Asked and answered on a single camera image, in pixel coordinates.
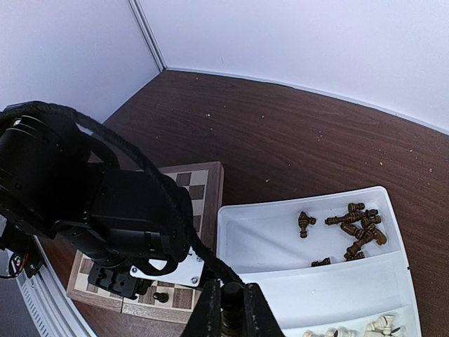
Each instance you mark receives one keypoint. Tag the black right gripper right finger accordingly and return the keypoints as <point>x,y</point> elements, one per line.
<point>258,317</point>

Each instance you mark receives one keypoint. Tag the dark chess pawn piece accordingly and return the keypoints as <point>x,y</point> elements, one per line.
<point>161,297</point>

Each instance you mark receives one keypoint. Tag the white divided plastic tray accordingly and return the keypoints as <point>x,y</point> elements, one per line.
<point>297,260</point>

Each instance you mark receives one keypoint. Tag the white chess pieces pile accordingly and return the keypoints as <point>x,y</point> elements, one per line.
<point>383,325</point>

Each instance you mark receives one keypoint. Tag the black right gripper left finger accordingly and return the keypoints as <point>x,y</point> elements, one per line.
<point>205,320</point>

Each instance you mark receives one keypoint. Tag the wooden chessboard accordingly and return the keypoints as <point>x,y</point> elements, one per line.
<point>139,225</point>

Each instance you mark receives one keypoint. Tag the dark chess pieces pile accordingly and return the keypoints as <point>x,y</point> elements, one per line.
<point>361,224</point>

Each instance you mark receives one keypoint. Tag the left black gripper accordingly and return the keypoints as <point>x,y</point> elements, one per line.
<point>58,181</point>

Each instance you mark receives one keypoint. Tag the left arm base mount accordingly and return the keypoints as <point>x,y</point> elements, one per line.
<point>28,263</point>

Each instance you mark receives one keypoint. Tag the aluminium frame rail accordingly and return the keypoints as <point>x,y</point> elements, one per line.
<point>53,313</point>

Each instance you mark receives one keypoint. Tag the dark chess rook piece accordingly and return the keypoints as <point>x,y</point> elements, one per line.
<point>232,309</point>

